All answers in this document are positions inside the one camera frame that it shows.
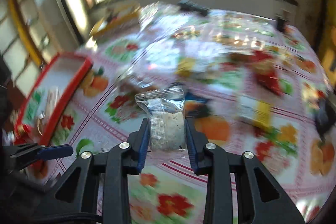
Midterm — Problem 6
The dark ink bottle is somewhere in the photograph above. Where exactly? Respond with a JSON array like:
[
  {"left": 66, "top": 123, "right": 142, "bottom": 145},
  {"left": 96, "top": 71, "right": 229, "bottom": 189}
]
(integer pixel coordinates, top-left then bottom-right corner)
[{"left": 276, "top": 9, "right": 290, "bottom": 33}]

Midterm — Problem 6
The red serving tray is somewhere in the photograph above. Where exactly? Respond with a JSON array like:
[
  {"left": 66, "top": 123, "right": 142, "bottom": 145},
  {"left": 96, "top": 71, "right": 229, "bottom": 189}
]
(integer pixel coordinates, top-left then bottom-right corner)
[{"left": 14, "top": 53, "right": 93, "bottom": 145}]

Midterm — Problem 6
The red snack packet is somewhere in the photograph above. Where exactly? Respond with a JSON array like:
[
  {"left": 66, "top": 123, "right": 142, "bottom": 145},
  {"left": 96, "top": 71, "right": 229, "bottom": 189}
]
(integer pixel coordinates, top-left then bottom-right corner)
[{"left": 229, "top": 50, "right": 282, "bottom": 96}]

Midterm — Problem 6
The floral plastic tablecloth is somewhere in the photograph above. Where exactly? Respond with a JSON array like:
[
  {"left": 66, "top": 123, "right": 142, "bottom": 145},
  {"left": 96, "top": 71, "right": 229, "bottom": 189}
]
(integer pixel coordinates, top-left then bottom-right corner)
[{"left": 62, "top": 6, "right": 335, "bottom": 221}]

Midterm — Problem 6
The dark blue cookie packet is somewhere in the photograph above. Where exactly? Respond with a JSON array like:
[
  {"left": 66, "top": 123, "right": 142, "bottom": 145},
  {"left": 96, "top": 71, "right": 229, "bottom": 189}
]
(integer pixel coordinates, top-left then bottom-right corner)
[{"left": 185, "top": 92, "right": 211, "bottom": 118}]

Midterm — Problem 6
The white tower air conditioner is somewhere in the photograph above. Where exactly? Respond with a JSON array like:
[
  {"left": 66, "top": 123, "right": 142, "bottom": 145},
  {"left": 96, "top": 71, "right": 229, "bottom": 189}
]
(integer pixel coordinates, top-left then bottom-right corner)
[{"left": 56, "top": 0, "right": 91, "bottom": 45}]

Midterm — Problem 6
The clear white rice cake pack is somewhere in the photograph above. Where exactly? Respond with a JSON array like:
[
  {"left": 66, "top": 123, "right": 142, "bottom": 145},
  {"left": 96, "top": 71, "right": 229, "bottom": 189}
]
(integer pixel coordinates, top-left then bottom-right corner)
[{"left": 135, "top": 86, "right": 186, "bottom": 152}]

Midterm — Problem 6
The yellow black snack wrapper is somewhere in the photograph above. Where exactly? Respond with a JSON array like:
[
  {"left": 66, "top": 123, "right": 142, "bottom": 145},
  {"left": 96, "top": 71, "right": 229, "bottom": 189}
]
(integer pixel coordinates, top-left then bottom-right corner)
[{"left": 175, "top": 57, "right": 196, "bottom": 77}]

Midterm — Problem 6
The yellow white wafer pack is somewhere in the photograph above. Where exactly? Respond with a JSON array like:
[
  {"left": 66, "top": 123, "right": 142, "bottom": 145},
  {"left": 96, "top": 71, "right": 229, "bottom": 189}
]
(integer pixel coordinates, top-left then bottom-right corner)
[{"left": 238, "top": 96, "right": 271, "bottom": 131}]

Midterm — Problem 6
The green white snack bar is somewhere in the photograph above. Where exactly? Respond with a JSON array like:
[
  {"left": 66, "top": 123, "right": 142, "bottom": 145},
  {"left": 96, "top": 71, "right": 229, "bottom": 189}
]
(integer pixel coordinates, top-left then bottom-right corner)
[{"left": 22, "top": 89, "right": 45, "bottom": 125}]

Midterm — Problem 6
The black round container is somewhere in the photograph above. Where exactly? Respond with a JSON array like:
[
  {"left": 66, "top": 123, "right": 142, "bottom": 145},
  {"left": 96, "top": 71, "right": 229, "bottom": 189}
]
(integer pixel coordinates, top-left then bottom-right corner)
[{"left": 315, "top": 95, "right": 335, "bottom": 139}]

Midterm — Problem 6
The black flashlight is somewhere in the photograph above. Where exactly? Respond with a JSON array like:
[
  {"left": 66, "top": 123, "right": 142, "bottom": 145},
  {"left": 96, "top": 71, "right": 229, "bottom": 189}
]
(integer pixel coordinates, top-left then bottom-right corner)
[{"left": 177, "top": 0, "right": 209, "bottom": 16}]

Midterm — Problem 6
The yellow cardboard box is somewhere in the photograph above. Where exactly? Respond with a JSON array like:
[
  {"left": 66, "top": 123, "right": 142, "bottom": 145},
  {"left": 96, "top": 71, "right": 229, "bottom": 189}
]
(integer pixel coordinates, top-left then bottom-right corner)
[{"left": 89, "top": 2, "right": 141, "bottom": 39}]

